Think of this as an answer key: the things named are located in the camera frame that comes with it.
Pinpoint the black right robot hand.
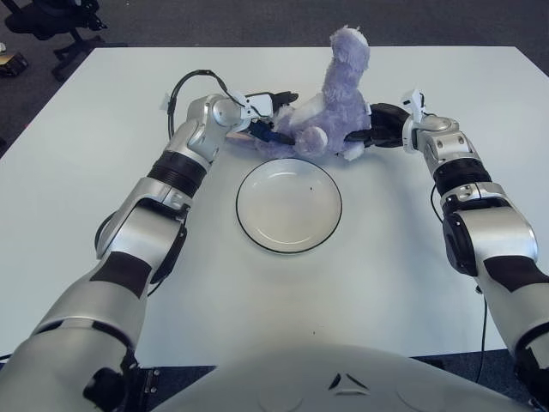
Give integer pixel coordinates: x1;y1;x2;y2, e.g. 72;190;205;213
342;102;411;149

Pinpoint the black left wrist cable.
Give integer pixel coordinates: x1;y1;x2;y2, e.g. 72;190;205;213
165;68;245;138

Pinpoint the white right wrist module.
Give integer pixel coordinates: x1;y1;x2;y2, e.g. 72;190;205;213
398;88;428;121

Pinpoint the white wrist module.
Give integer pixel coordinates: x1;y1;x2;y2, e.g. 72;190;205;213
238;92;275;124
398;88;428;121

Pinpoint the silver robot torso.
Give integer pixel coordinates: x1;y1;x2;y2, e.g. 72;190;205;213
149;342;533;412

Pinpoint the black metal frame part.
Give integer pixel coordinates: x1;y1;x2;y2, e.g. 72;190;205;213
128;367;162;412

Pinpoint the white plate with black rim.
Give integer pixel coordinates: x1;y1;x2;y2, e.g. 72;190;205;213
235;157;343;254

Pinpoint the purple plush bunny doll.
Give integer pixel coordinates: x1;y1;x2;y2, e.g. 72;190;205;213
226;26;372;162

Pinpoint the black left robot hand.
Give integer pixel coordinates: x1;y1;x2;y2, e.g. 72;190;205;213
246;88;300;146

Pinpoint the black office chair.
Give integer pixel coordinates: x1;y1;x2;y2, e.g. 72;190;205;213
2;0;130;81

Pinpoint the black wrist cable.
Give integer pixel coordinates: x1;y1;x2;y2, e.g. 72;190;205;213
165;68;245;138
428;188;490;383

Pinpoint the yellow and black box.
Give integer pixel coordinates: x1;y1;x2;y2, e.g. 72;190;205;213
0;53;29;78

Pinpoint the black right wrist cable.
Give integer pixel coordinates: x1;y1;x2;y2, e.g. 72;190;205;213
428;188;490;383

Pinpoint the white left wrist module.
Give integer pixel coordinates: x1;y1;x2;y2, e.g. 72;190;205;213
238;92;275;124

